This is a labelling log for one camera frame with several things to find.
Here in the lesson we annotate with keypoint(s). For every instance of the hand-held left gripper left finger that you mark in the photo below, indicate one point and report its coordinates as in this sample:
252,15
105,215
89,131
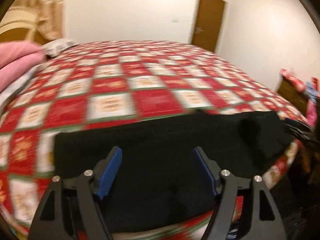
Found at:
108,175

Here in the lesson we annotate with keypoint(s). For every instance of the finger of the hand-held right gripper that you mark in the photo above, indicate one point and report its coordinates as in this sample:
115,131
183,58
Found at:
298,130

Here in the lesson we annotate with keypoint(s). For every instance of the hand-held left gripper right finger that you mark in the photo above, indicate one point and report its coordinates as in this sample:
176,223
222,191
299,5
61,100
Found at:
206,172

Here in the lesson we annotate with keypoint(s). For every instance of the black pants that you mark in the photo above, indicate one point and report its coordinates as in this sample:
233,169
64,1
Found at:
160,142

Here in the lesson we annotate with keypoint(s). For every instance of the pink and blue bag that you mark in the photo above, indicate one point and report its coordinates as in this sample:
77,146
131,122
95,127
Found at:
312,102

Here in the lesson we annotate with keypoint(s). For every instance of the brown wooden cabinet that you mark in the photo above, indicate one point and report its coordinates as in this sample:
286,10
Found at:
292,95

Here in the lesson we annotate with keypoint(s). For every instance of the red plaid cloth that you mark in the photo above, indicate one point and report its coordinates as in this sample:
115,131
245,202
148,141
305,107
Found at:
292,78

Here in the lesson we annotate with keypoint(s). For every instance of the bed with red checkered sheet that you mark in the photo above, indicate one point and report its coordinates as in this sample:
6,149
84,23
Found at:
130,80

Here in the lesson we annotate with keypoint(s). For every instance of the white blue floral quilt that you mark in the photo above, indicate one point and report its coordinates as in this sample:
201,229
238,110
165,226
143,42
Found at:
17,85

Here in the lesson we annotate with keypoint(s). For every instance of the grey white patterned pillow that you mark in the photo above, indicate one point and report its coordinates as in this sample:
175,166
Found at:
57,46

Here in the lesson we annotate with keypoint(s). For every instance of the brown wooden door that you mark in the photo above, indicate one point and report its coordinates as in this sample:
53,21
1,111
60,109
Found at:
208,20

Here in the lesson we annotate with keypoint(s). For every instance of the pink folded blanket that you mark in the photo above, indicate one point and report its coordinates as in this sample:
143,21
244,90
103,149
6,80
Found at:
15,57

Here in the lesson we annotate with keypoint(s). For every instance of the cream and wood headboard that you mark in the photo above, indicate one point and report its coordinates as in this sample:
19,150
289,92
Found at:
17,32

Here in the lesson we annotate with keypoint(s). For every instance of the beige patterned curtain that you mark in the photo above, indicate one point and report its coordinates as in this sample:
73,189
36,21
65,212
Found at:
42,7

